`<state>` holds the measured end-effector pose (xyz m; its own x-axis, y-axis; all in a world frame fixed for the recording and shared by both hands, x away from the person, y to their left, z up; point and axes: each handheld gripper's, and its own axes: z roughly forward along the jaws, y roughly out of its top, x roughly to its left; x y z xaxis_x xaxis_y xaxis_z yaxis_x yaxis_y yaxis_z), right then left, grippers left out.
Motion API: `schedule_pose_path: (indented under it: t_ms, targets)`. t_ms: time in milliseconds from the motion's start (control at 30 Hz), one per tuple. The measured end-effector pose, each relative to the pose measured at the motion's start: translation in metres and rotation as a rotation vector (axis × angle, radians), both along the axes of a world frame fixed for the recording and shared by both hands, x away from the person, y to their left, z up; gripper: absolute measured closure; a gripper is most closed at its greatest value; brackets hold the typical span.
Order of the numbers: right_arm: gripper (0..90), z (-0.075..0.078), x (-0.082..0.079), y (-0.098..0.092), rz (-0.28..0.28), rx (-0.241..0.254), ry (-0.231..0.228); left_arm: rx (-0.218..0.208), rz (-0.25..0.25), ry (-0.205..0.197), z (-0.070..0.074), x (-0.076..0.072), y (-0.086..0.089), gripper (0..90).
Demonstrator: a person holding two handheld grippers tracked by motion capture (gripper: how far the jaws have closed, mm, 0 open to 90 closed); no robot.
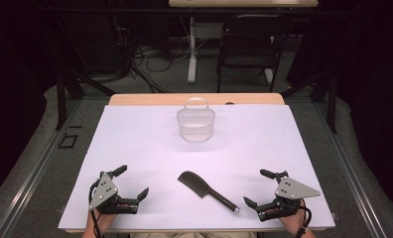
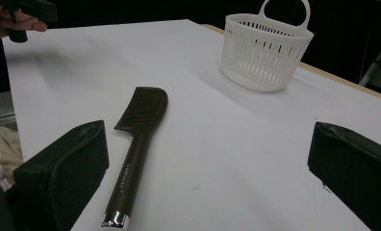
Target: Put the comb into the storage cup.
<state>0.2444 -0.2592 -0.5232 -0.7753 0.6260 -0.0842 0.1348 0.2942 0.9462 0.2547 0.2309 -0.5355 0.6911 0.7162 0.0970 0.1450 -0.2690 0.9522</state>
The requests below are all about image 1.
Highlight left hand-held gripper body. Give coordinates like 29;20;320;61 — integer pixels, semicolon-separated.
87;171;140;215

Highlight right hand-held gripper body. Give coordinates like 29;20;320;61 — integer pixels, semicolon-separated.
256;170;322;222

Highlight dark brown comb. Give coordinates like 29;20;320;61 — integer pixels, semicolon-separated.
177;171;240;214

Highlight white plastic basket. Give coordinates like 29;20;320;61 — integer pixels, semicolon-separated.
176;96;216;143

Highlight person's right hand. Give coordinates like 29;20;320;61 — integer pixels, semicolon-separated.
278;207;308;233

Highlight person's left hand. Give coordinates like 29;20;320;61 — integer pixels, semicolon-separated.
84;202;134;233

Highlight person's beige pants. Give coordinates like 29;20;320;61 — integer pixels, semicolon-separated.
130;231;259;238

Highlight white table leg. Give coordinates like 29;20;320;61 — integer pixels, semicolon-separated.
263;67;275;84
187;16;198;84

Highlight black folding chair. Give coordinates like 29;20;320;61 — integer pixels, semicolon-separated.
216;13;293;93

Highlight light wooden table top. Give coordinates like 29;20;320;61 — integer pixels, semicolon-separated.
168;0;320;8

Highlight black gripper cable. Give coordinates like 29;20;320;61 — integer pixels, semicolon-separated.
295;197;314;238
88;184;103;238

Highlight metal floor rail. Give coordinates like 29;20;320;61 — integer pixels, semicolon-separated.
0;98;83;238
312;98;389;238

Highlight black metal frame leg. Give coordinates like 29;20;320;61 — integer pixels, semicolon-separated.
55;69;117;132
281;69;338;135

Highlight bundle of black cables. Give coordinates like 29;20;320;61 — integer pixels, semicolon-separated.
113;18;193;94

